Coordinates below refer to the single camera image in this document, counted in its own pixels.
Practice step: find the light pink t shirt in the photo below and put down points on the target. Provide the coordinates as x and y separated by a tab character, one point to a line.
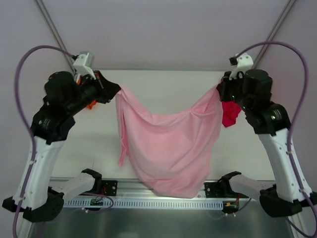
168	147

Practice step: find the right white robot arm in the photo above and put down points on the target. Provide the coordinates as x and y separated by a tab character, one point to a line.
251	91

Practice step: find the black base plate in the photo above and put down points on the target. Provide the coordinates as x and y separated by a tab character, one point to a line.
109	187
220	189

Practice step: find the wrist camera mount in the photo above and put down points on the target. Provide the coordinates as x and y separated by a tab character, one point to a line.
83	64
241	63

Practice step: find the orange t shirt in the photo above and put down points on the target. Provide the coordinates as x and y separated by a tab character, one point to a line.
91	105

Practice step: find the aluminium mounting rail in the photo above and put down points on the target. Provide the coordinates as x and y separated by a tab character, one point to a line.
158	188

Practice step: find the white slotted cable duct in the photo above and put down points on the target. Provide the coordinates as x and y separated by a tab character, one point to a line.
145	203

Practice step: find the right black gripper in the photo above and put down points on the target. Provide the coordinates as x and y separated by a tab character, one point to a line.
228	87

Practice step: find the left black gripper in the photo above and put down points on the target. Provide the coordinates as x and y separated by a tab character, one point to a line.
99	87

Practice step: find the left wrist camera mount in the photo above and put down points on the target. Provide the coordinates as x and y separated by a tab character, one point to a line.
83	64

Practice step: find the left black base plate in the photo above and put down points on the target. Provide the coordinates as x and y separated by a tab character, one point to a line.
109	187

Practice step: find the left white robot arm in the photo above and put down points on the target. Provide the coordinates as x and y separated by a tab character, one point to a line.
49	129

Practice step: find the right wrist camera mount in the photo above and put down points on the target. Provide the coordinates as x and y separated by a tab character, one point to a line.
241	63

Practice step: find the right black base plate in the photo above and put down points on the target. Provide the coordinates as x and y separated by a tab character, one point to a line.
220	189

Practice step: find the magenta t shirt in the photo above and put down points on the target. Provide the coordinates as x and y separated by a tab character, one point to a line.
231	112

